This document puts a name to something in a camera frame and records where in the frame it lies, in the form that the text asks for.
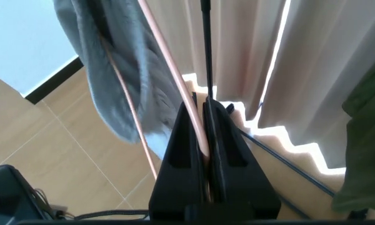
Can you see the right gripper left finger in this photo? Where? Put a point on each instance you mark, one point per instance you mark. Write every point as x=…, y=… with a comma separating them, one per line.
x=178, y=181

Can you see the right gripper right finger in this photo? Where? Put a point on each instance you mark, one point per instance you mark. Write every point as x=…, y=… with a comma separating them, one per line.
x=240, y=181

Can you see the pink clothes hanger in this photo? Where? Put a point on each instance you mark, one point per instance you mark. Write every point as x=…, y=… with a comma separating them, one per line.
x=175, y=68

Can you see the pale grey shorts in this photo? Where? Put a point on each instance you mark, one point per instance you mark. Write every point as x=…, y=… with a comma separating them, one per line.
x=125, y=78

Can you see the green printed shirt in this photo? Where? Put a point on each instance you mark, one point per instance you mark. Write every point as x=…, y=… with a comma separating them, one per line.
x=365, y=156

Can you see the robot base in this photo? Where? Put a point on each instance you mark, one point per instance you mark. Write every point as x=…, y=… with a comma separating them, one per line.
x=9, y=193

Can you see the black clothes rack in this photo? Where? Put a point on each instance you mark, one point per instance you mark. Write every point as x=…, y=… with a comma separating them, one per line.
x=207, y=47

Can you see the beige curtain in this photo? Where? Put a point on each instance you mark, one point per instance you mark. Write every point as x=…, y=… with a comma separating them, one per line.
x=315, y=62

